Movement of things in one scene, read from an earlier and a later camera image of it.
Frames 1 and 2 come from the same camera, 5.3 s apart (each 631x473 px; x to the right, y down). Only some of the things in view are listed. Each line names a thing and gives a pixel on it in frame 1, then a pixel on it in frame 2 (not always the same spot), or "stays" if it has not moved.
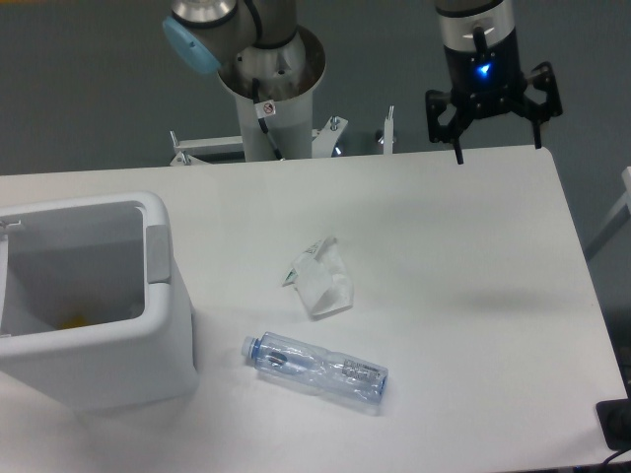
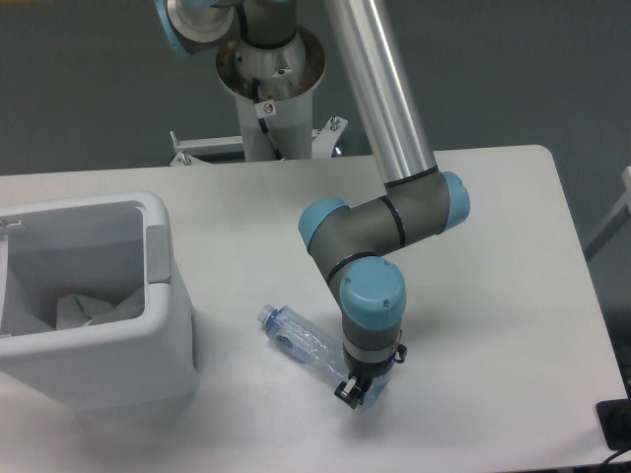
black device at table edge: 614,419 stays
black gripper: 487,82 -> 362,372
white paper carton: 322,280 -> 74,311
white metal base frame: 324,140 stays
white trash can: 93,314 stays
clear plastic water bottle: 349,376 -> 305,339
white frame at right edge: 617,221 stays
